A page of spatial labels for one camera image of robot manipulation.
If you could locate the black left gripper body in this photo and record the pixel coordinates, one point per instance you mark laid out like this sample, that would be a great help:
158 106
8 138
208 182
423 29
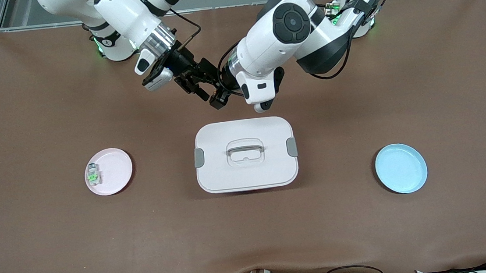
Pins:
226 84

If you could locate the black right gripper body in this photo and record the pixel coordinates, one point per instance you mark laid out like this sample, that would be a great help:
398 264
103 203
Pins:
182 62

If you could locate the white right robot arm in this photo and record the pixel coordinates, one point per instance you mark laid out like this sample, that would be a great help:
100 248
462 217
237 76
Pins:
127 14

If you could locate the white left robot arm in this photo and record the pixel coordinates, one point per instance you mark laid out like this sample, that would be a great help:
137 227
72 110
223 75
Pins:
286 22

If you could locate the white lidded storage box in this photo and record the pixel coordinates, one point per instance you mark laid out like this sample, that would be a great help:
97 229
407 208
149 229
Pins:
246 171

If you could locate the pink round plate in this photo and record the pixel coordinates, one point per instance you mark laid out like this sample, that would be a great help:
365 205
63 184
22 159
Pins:
114 174

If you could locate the brown table mat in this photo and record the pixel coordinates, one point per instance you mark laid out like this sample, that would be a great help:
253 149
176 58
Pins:
251 232

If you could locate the light blue round plate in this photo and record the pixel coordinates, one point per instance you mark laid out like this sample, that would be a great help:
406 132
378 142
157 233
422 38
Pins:
404 170

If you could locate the metal table edge rail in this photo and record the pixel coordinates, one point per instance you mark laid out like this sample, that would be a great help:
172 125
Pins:
214 8

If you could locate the green and white switch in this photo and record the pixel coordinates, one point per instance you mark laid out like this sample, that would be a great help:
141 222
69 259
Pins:
93 176

